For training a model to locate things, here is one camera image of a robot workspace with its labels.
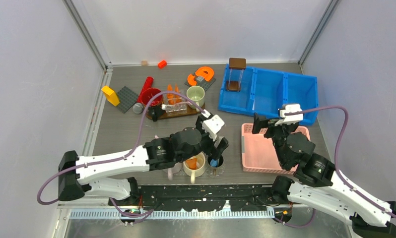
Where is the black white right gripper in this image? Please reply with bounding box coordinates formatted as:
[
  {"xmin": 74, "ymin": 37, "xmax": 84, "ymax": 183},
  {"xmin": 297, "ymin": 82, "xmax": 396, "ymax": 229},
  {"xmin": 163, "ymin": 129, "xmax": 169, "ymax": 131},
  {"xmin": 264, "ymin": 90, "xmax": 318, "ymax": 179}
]
[{"xmin": 250, "ymin": 113, "xmax": 296, "ymax": 167}]

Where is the cream yellow mug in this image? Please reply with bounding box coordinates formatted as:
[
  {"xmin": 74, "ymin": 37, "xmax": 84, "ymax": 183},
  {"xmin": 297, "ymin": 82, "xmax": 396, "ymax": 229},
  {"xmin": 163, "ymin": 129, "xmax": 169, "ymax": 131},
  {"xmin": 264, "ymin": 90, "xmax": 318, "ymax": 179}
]
[{"xmin": 183, "ymin": 152, "xmax": 206, "ymax": 184}]

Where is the lilac translucent mug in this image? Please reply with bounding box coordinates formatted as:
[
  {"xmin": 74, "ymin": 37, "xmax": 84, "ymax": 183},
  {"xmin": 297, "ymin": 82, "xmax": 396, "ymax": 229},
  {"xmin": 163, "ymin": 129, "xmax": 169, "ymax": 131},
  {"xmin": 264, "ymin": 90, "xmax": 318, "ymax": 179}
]
[{"xmin": 163, "ymin": 163, "xmax": 183, "ymax": 180}]

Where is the light green mug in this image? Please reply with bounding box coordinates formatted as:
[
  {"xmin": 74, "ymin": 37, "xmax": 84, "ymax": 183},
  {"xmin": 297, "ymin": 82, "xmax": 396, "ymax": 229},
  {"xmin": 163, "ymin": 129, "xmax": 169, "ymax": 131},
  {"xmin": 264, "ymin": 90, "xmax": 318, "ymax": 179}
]
[{"xmin": 186, "ymin": 86, "xmax": 205, "ymax": 107}]

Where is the clear glass toothbrush holder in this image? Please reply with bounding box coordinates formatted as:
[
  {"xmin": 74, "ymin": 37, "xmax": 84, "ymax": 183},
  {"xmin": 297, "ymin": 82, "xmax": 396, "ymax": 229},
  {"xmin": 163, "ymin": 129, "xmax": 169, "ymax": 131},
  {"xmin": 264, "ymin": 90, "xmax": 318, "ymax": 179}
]
[{"xmin": 164, "ymin": 95, "xmax": 187, "ymax": 115}]

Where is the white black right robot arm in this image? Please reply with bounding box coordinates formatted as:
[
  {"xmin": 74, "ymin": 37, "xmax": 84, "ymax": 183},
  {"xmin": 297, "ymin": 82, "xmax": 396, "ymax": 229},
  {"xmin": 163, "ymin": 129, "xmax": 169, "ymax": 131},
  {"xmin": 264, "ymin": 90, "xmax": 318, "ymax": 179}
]
[{"xmin": 252, "ymin": 104, "xmax": 396, "ymax": 238}]

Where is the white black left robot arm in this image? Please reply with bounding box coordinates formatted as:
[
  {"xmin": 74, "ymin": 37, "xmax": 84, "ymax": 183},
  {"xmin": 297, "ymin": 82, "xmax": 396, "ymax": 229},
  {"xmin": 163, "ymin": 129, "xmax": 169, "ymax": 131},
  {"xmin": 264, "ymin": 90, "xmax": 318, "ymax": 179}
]
[{"xmin": 58, "ymin": 112, "xmax": 228, "ymax": 205}]

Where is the brown oval wooden tray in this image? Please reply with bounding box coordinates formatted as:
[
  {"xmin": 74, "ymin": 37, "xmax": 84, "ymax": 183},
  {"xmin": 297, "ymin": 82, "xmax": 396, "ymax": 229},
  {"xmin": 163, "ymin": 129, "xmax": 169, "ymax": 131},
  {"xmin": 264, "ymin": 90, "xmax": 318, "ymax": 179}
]
[{"xmin": 157, "ymin": 103, "xmax": 201, "ymax": 120}]

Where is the pink plastic basket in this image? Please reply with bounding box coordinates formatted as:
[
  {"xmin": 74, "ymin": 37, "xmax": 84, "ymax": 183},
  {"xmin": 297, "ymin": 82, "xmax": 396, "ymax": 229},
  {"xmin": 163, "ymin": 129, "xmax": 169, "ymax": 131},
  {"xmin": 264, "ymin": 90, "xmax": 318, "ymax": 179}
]
[{"xmin": 241, "ymin": 123, "xmax": 298, "ymax": 175}]

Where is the blue plastic organizer bin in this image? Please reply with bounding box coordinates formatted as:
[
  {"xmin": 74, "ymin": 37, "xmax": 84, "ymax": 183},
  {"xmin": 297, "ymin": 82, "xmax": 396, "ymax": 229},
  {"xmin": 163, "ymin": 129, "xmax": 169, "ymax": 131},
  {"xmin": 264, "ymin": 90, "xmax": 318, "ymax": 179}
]
[{"xmin": 218, "ymin": 66, "xmax": 319, "ymax": 118}]

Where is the clear holder with brown lid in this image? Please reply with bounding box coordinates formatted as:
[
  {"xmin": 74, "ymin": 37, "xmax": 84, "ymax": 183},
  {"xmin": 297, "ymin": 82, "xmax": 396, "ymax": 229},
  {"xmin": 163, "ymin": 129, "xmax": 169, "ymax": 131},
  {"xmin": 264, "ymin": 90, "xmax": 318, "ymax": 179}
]
[{"xmin": 226, "ymin": 58, "xmax": 246, "ymax": 92}]

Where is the grey baseplate with orange track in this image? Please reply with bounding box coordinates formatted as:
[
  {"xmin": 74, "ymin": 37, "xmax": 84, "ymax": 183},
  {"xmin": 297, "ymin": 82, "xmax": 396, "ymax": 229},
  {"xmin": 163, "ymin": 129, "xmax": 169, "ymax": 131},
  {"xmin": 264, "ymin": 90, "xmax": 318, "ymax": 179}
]
[{"xmin": 185, "ymin": 66, "xmax": 216, "ymax": 91}]

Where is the red glitter toy microphone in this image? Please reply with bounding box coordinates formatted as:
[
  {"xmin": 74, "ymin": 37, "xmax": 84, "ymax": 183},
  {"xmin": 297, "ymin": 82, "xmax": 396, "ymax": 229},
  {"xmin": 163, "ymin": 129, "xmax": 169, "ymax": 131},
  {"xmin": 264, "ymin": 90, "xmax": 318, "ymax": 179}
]
[{"xmin": 132, "ymin": 76, "xmax": 154, "ymax": 114}]

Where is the small red block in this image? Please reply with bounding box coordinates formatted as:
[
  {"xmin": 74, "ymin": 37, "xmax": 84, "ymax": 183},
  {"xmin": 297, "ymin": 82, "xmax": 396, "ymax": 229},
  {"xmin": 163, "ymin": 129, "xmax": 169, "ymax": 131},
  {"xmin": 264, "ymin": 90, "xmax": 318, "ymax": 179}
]
[{"xmin": 157, "ymin": 60, "xmax": 167, "ymax": 69}]

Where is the dark grey studded baseplate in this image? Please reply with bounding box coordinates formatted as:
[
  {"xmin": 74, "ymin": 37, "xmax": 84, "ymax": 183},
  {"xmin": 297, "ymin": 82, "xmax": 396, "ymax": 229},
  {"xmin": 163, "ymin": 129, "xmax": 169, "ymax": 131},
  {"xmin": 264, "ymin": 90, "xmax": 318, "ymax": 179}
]
[{"xmin": 116, "ymin": 86, "xmax": 139, "ymax": 114}]

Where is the yellow toy block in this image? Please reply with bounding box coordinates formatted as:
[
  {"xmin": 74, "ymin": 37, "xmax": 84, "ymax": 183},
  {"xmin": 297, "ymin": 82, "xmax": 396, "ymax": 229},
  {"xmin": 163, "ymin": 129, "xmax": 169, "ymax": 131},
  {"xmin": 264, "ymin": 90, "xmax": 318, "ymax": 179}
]
[{"xmin": 101, "ymin": 86, "xmax": 120, "ymax": 107}]

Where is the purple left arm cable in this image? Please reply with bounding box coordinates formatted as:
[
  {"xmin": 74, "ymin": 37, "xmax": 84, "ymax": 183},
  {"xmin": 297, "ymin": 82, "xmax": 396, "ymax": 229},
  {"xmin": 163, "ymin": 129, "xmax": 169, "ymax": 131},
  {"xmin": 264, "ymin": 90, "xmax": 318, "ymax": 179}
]
[{"xmin": 37, "ymin": 91, "xmax": 210, "ymax": 227}]

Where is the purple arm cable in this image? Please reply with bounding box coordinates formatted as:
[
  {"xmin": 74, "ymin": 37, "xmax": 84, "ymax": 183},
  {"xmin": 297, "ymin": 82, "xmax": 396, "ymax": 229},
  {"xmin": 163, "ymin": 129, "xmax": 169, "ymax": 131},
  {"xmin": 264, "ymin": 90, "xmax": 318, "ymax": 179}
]
[
  {"xmin": 37, "ymin": 91, "xmax": 210, "ymax": 227},
  {"xmin": 273, "ymin": 105, "xmax": 396, "ymax": 230}
]

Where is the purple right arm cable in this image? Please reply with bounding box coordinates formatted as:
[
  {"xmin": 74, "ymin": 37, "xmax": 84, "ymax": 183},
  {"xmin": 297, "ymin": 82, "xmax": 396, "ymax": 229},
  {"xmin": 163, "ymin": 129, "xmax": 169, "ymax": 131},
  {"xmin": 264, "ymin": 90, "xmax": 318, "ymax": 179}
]
[{"xmin": 273, "ymin": 105, "xmax": 396, "ymax": 230}]

